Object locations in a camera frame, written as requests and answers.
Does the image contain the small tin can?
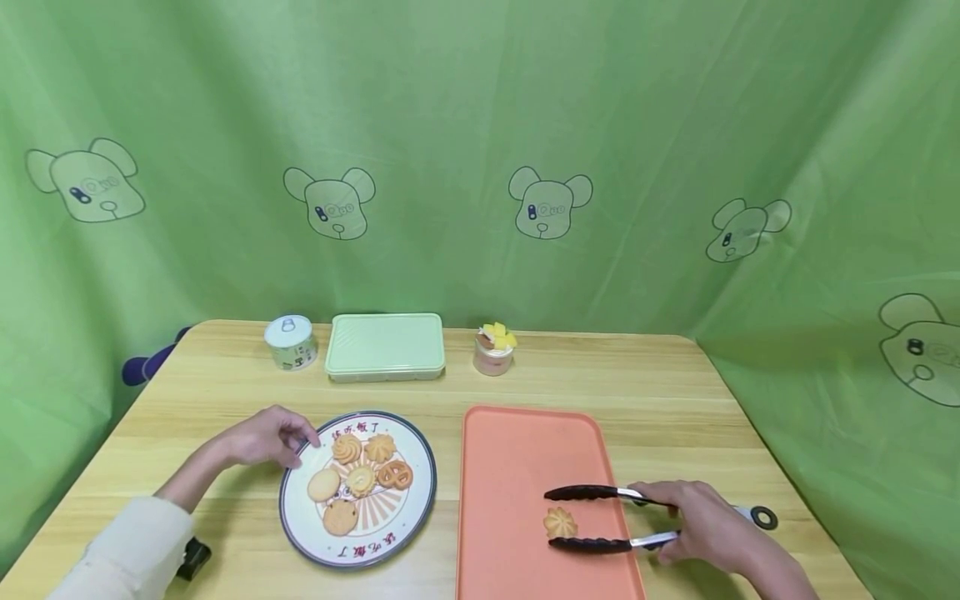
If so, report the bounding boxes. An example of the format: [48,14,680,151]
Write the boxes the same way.
[262,314,317,372]

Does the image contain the dark purple object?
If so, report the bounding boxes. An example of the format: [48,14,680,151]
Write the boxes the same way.
[121,326,193,387]

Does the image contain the light green lidded box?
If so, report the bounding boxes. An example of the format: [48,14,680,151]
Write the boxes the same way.
[323,312,448,384]

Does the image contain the person's right hand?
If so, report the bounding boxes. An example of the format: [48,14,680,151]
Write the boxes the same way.
[628,481,754,576]

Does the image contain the chocolate chip cookie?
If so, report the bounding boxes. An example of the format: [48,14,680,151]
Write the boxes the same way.
[322,498,360,537]

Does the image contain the person's left forearm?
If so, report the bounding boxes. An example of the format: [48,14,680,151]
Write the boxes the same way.
[46,446,243,600]

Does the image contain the person's left hand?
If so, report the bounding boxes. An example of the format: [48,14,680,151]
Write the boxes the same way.
[225,406,324,470]

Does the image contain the plain round cookie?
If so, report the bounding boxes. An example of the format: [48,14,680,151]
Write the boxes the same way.
[307,468,342,503]

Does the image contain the dessert cup with fruit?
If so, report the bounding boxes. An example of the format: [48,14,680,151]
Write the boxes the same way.
[472,322,519,378]

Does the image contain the pretzel-shaped cookie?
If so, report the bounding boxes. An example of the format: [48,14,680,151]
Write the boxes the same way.
[376,460,414,491]

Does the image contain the black-tipped steel tongs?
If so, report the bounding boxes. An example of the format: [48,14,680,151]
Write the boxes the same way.
[543,484,780,555]

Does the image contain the person's right forearm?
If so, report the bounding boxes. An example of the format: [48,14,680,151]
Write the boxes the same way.
[737,533,821,600]

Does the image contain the black wrist band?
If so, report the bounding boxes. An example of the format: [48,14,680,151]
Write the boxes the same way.
[175,537,213,583]

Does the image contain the orange rectangular tray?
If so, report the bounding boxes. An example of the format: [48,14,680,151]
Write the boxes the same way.
[455,405,648,600]

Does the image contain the round printed plate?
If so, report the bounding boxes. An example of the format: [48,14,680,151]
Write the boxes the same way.
[277,410,438,570]

